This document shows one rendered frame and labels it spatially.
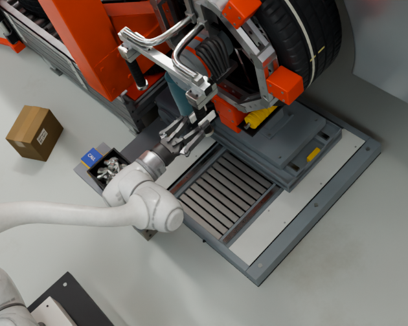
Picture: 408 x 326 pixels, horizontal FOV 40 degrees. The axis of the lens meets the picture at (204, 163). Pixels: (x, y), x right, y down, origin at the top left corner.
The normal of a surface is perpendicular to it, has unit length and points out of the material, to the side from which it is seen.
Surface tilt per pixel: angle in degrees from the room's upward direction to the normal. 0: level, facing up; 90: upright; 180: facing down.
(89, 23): 90
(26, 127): 0
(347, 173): 0
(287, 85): 0
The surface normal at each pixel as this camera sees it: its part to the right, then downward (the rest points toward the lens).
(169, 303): -0.22, -0.52
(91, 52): 0.69, 0.52
